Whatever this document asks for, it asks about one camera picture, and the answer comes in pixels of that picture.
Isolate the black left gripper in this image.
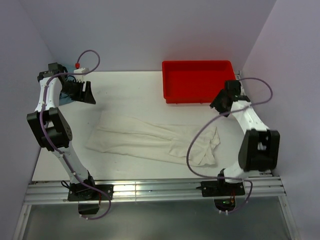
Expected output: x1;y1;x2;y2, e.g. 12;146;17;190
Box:
60;79;96;104

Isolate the red plastic bin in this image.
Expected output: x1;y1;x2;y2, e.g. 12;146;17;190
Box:
162;60;236;104

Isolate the white t shirt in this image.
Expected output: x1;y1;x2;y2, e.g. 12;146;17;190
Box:
86;111;220;167

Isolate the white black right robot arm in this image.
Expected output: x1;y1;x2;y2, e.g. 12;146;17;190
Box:
210;80;280;195

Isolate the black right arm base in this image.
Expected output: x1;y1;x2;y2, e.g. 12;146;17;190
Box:
196;179;245;211

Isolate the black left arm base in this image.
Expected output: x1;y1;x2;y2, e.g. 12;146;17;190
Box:
60;180;114;216

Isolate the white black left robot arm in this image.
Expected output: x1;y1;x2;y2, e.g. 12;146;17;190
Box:
26;62;98;200

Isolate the teal folded cloth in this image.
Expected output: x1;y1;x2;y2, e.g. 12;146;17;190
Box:
57;63;75;106

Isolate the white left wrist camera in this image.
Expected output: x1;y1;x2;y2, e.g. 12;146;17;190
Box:
73;62;90;83

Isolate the aluminium rail frame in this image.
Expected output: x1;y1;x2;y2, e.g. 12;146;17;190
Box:
12;71;301;240

